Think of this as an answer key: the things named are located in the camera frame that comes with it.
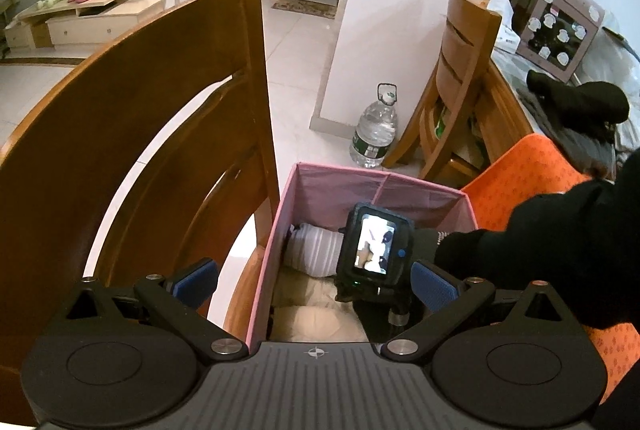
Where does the pink fabric storage box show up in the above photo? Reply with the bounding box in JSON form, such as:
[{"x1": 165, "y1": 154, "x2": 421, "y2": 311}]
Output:
[{"x1": 244, "y1": 161, "x2": 474, "y2": 347}]

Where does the beige folded garment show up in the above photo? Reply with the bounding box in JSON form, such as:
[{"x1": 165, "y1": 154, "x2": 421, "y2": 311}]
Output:
[{"x1": 271, "y1": 267, "x2": 370, "y2": 342}]

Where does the white garment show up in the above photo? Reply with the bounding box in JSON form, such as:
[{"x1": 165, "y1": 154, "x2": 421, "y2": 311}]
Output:
[{"x1": 286, "y1": 221, "x2": 347, "y2": 277}]

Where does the cream television cabinet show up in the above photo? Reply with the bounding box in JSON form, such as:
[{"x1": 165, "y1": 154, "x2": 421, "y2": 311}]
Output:
[{"x1": 4, "y1": 0, "x2": 167, "y2": 52}]

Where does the grey folded garment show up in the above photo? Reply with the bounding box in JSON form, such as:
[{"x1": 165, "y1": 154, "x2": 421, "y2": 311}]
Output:
[{"x1": 516, "y1": 88, "x2": 617, "y2": 178}]

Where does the orange table mat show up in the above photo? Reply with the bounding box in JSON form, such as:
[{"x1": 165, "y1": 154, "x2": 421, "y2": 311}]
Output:
[{"x1": 459, "y1": 133, "x2": 640, "y2": 408}]

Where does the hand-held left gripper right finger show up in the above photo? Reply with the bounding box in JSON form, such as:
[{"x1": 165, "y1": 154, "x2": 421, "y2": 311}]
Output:
[{"x1": 381, "y1": 259, "x2": 572, "y2": 363}]

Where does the person's right forearm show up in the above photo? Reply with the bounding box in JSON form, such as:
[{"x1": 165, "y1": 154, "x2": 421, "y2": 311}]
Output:
[{"x1": 435, "y1": 144, "x2": 640, "y2": 332}]

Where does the wooden dining table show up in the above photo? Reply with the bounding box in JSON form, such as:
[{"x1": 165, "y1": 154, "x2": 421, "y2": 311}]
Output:
[{"x1": 469, "y1": 53, "x2": 537, "y2": 172}]

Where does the white green plastic bag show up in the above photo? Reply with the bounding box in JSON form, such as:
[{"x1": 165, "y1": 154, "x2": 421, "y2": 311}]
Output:
[{"x1": 433, "y1": 104, "x2": 490, "y2": 162}]

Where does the brown cardboard box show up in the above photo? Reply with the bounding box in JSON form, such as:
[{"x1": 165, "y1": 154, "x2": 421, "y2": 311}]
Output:
[{"x1": 514, "y1": 0, "x2": 607, "y2": 84}]

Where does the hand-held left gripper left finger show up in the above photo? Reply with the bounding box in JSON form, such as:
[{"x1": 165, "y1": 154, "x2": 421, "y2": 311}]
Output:
[{"x1": 64, "y1": 259, "x2": 249, "y2": 363}]

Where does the white tissue pack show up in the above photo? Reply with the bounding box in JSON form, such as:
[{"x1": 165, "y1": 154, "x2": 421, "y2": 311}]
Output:
[{"x1": 486, "y1": 0, "x2": 522, "y2": 55}]

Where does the clear water jug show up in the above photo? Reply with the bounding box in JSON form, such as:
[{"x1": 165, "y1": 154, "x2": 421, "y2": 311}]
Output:
[{"x1": 349, "y1": 83, "x2": 401, "y2": 169}]

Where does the wooden chair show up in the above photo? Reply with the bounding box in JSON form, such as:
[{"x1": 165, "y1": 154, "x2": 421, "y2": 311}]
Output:
[
  {"x1": 381, "y1": 0, "x2": 504, "y2": 182},
  {"x1": 0, "y1": 0, "x2": 282, "y2": 427}
]

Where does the patterned door mat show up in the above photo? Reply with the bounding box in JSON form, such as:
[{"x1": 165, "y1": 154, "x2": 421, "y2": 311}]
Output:
[{"x1": 270, "y1": 0, "x2": 339, "y2": 20}]

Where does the person's right hand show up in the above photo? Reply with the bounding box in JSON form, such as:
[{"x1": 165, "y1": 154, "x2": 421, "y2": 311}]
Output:
[{"x1": 411, "y1": 229, "x2": 443, "y2": 267}]

